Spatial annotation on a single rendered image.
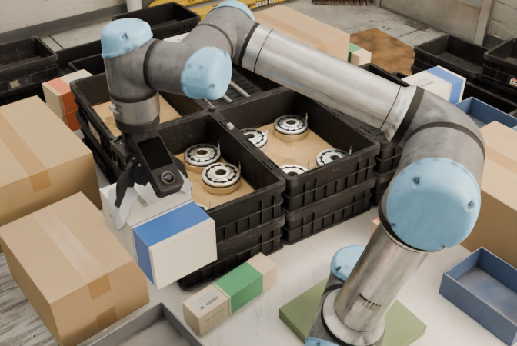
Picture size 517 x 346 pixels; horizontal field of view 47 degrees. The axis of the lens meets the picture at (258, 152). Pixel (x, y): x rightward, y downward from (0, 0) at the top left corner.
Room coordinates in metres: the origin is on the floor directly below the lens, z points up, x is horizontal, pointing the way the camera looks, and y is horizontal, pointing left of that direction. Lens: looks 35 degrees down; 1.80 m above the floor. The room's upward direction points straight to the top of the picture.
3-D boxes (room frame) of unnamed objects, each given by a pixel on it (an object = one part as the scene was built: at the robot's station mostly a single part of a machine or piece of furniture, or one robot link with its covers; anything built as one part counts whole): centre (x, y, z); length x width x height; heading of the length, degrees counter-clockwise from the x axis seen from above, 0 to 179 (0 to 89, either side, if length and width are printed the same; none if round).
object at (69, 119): (1.80, 0.64, 0.74); 0.16 x 0.12 x 0.07; 133
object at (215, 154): (1.35, 0.16, 0.86); 0.10 x 0.10 x 0.01
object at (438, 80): (1.75, -0.58, 0.83); 0.20 x 0.12 x 0.09; 124
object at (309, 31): (2.14, -0.11, 0.80); 0.40 x 0.30 x 0.20; 38
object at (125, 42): (0.81, 0.19, 1.41); 0.09 x 0.08 x 0.11; 69
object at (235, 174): (1.26, 0.10, 0.86); 0.10 x 0.10 x 0.01
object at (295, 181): (1.38, -0.10, 0.92); 0.40 x 0.30 x 0.02; 32
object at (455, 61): (2.80, -1.06, 0.31); 0.40 x 0.30 x 0.34; 37
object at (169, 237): (0.80, 0.18, 1.09); 0.20 x 0.12 x 0.09; 37
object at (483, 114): (1.58, -0.70, 0.81); 0.20 x 0.15 x 0.07; 34
